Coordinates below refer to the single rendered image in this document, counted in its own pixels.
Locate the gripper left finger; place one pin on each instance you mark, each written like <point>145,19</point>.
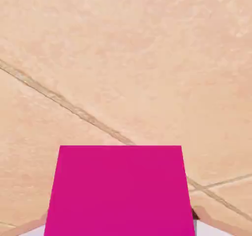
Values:
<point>34,232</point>

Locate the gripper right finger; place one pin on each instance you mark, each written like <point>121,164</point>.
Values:
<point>204,230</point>

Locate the small magenta cube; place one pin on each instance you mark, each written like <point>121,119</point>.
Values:
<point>120,190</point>

